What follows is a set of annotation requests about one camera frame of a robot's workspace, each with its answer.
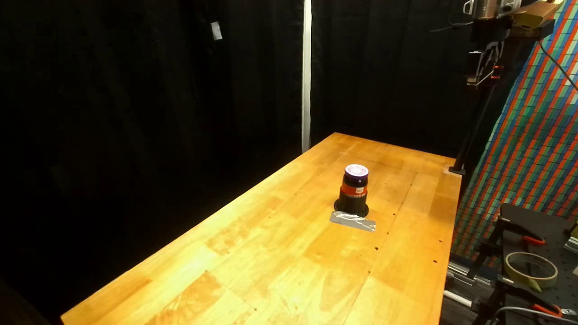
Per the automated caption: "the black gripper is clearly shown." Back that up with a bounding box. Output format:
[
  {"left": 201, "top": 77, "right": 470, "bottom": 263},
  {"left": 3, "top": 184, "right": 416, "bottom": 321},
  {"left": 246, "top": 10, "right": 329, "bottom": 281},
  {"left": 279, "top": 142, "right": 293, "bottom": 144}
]
[{"left": 465, "top": 16, "right": 517, "bottom": 86}]

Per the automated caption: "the black stand pole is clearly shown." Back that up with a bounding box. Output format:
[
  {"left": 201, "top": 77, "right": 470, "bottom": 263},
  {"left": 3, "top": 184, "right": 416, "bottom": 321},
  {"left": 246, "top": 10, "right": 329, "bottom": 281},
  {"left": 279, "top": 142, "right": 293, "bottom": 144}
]
[{"left": 447, "top": 74, "right": 503, "bottom": 177}]

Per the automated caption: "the black clamp with orange grip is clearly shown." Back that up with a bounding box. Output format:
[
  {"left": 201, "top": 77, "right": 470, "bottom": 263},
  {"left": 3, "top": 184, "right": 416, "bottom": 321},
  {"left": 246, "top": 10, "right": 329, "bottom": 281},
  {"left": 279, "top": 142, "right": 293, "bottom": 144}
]
[
  {"left": 494, "top": 216, "right": 552, "bottom": 249},
  {"left": 481, "top": 281, "right": 570, "bottom": 321}
]

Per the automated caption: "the small grey flat plate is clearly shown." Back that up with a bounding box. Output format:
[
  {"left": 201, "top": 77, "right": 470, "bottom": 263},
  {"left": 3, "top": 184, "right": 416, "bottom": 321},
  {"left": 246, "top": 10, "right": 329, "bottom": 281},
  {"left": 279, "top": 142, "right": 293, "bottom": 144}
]
[{"left": 329, "top": 209, "right": 378, "bottom": 233}]

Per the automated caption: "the beige tape roll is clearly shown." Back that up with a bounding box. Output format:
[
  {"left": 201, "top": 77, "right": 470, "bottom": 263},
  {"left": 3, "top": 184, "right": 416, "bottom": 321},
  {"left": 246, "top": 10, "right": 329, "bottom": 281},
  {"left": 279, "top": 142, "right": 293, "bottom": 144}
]
[{"left": 503, "top": 249, "right": 561, "bottom": 292}]

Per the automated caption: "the black mounting plate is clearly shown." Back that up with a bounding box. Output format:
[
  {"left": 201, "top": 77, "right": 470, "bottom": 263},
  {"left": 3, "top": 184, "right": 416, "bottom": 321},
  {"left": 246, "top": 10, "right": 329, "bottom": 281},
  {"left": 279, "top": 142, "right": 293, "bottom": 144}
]
[{"left": 481, "top": 202, "right": 578, "bottom": 317}]

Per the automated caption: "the thin black cable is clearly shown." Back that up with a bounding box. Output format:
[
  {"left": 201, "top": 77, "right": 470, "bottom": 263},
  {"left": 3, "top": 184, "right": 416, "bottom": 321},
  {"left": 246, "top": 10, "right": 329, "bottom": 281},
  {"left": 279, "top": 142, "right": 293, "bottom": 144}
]
[{"left": 537, "top": 34, "right": 578, "bottom": 94}]

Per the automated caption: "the white vertical post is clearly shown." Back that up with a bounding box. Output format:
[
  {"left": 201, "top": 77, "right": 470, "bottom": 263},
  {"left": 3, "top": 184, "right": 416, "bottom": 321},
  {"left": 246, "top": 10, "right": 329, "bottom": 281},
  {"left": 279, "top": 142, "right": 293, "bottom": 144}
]
[{"left": 301, "top": 0, "right": 315, "bottom": 153}]

